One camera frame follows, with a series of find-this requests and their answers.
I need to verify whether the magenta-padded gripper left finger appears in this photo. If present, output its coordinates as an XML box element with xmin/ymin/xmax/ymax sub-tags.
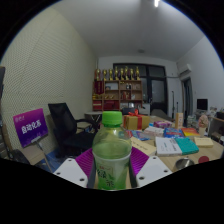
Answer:
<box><xmin>52</xmin><ymin>147</ymin><xmax>98</xmax><ymax>190</ymax></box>

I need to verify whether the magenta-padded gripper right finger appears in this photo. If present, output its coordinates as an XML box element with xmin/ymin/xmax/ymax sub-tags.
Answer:
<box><xmin>129</xmin><ymin>146</ymin><xmax>173</xmax><ymax>189</ymax></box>

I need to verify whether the green tea bottle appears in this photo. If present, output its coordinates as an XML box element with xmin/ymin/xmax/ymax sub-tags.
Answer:
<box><xmin>91</xmin><ymin>110</ymin><xmax>133</xmax><ymax>191</ymax></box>

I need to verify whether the beige book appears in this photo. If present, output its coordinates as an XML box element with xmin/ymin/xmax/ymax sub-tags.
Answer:
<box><xmin>129</xmin><ymin>136</ymin><xmax>157</xmax><ymax>157</ymax></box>

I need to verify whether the white book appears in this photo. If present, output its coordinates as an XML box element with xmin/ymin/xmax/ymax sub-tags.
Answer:
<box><xmin>154</xmin><ymin>136</ymin><xmax>183</xmax><ymax>158</ymax></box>

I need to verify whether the silver metal cup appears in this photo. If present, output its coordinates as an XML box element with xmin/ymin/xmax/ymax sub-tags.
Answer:
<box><xmin>175</xmin><ymin>157</ymin><xmax>196</xmax><ymax>171</ymax></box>

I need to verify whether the blue patterned packet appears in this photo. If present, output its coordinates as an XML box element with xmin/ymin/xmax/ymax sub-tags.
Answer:
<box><xmin>127</xmin><ymin>129</ymin><xmax>151</xmax><ymax>142</ymax></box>

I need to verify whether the white flat box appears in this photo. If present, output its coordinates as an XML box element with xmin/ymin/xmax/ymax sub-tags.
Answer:
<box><xmin>143</xmin><ymin>125</ymin><xmax>165</xmax><ymax>137</ymax></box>

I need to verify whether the teal book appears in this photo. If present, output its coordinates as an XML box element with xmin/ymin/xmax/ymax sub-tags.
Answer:
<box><xmin>174</xmin><ymin>136</ymin><xmax>200</xmax><ymax>156</ymax></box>

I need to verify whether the blue printed box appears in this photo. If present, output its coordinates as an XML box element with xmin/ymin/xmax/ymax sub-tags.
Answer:
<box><xmin>162</xmin><ymin>127</ymin><xmax>185</xmax><ymax>139</ymax></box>

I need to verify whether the black office chair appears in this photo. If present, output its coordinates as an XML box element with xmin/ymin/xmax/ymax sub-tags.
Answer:
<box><xmin>47</xmin><ymin>102</ymin><xmax>102</xmax><ymax>159</ymax></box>

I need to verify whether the pink printed box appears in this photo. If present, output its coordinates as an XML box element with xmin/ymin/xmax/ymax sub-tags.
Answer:
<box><xmin>152</xmin><ymin>120</ymin><xmax>173</xmax><ymax>130</ymax></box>

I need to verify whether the yellow gift box, red ribbon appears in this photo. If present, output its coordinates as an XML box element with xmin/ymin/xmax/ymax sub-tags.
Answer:
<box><xmin>122</xmin><ymin>109</ymin><xmax>151</xmax><ymax>131</ymax></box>

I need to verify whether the flat round red coaster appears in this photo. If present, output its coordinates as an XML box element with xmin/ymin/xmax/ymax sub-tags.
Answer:
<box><xmin>198</xmin><ymin>155</ymin><xmax>210</xmax><ymax>164</ymax></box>

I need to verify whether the orange book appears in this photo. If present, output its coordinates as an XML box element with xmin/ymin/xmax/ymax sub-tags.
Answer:
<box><xmin>181</xmin><ymin>127</ymin><xmax>201</xmax><ymax>138</ymax></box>

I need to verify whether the tall yellow carton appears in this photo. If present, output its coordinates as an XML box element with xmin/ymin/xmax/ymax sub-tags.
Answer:
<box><xmin>174</xmin><ymin>112</ymin><xmax>185</xmax><ymax>130</ymax></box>

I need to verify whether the pale yellow flat box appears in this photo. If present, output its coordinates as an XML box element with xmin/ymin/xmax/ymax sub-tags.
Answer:
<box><xmin>193</xmin><ymin>136</ymin><xmax>215</xmax><ymax>149</ymax></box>

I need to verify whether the small round white table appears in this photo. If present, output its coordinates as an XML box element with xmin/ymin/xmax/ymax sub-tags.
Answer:
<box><xmin>84</xmin><ymin>111</ymin><xmax>104</xmax><ymax>124</ymax></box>

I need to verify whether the purple sign on stand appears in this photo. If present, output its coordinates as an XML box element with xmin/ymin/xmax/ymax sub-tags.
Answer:
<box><xmin>12</xmin><ymin>107</ymin><xmax>54</xmax><ymax>174</ymax></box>

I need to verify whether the ice cream cone figure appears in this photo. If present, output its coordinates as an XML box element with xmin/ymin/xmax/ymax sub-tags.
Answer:
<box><xmin>197</xmin><ymin>113</ymin><xmax>210</xmax><ymax>138</ymax></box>

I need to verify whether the wooden shelf unit with trophies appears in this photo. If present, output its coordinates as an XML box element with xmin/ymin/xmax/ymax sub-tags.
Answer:
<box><xmin>92</xmin><ymin>65</ymin><xmax>144</xmax><ymax>113</ymax></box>

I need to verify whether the computer monitor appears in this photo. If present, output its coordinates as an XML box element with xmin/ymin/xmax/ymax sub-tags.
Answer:
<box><xmin>196</xmin><ymin>98</ymin><xmax>209</xmax><ymax>112</ymax></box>

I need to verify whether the white wall air conditioner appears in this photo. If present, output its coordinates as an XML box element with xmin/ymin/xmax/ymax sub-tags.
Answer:
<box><xmin>178</xmin><ymin>63</ymin><xmax>194</xmax><ymax>77</ymax></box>

